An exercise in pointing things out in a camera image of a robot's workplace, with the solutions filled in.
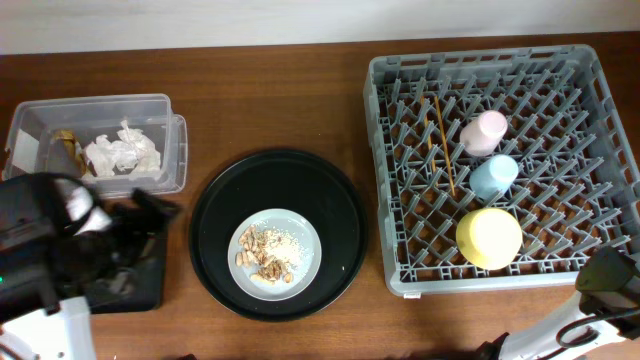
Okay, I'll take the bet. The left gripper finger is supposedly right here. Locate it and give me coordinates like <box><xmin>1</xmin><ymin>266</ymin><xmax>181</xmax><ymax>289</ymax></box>
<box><xmin>117</xmin><ymin>188</ymin><xmax>181</xmax><ymax>234</ymax></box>
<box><xmin>94</xmin><ymin>239</ymin><xmax>158</xmax><ymax>300</ymax></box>

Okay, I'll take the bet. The small white napkin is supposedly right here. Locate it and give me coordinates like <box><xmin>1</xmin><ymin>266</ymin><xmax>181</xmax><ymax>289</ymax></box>
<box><xmin>84</xmin><ymin>135</ymin><xmax>126</xmax><ymax>177</ymax></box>

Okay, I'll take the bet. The large white napkin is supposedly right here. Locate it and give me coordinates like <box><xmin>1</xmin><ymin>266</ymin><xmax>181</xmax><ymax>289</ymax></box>
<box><xmin>112</xmin><ymin>120</ymin><xmax>161</xmax><ymax>173</ymax></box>

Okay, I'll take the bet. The gold foil wrapper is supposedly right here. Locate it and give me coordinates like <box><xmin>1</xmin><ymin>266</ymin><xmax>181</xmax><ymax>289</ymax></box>
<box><xmin>47</xmin><ymin>129</ymin><xmax>93</xmax><ymax>178</ymax></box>

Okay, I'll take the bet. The grey plate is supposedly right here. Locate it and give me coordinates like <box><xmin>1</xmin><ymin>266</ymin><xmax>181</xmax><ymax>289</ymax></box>
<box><xmin>227</xmin><ymin>208</ymin><xmax>322</xmax><ymax>302</ymax></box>

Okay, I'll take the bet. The wooden chopstick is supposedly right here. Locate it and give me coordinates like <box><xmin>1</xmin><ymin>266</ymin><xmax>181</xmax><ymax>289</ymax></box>
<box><xmin>434</xmin><ymin>96</ymin><xmax>456</xmax><ymax>197</ymax></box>
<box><xmin>420</xmin><ymin>95</ymin><xmax>437</xmax><ymax>175</ymax></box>

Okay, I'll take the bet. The yellow bowl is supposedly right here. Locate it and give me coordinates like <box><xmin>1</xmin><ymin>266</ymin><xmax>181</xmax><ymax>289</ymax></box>
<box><xmin>455</xmin><ymin>208</ymin><xmax>523</xmax><ymax>270</ymax></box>

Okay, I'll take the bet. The pink cup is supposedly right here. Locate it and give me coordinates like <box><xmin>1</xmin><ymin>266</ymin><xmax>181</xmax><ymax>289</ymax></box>
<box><xmin>460</xmin><ymin>110</ymin><xmax>508</xmax><ymax>157</ymax></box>

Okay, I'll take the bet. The blue cup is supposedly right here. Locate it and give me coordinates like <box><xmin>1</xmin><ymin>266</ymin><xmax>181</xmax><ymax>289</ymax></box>
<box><xmin>469</xmin><ymin>154</ymin><xmax>519</xmax><ymax>200</ymax></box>

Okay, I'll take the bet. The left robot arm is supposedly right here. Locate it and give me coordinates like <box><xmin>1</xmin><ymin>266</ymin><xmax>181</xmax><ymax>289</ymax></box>
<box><xmin>1</xmin><ymin>173</ymin><xmax>181</xmax><ymax>359</ymax></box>

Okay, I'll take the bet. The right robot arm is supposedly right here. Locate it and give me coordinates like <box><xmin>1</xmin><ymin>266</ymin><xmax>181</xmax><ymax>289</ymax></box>
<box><xmin>472</xmin><ymin>247</ymin><xmax>639</xmax><ymax>360</ymax></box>

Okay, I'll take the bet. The clear plastic waste bin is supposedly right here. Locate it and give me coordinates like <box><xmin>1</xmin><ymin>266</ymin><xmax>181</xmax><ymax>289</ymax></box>
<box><xmin>2</xmin><ymin>94</ymin><xmax>188</xmax><ymax>198</ymax></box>

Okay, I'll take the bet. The grey dishwasher rack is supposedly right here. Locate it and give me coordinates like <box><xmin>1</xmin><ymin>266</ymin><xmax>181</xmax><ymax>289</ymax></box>
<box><xmin>363</xmin><ymin>45</ymin><xmax>639</xmax><ymax>297</ymax></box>

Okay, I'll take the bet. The black rectangular tray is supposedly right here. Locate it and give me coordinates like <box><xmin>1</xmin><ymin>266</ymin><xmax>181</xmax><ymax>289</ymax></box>
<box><xmin>79</xmin><ymin>214</ymin><xmax>167</xmax><ymax>314</ymax></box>

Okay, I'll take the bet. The peanut shells and rice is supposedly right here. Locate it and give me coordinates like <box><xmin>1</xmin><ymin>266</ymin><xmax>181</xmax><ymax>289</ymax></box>
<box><xmin>234</xmin><ymin>225</ymin><xmax>305</xmax><ymax>285</ymax></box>

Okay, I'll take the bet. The round black serving tray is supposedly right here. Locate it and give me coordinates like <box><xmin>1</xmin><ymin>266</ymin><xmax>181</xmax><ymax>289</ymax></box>
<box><xmin>189</xmin><ymin>150</ymin><xmax>368</xmax><ymax>322</ymax></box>

